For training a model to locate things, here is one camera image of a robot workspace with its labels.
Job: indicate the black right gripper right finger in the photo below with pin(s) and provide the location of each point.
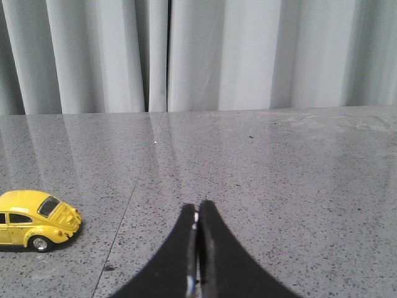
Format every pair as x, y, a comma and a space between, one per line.
226, 268

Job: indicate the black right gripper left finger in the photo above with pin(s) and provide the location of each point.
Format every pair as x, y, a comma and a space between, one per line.
172, 271

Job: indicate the yellow toy beetle car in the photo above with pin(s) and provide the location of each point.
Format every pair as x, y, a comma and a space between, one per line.
37, 220

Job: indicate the grey curtain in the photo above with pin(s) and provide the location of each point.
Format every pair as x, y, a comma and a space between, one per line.
67, 57

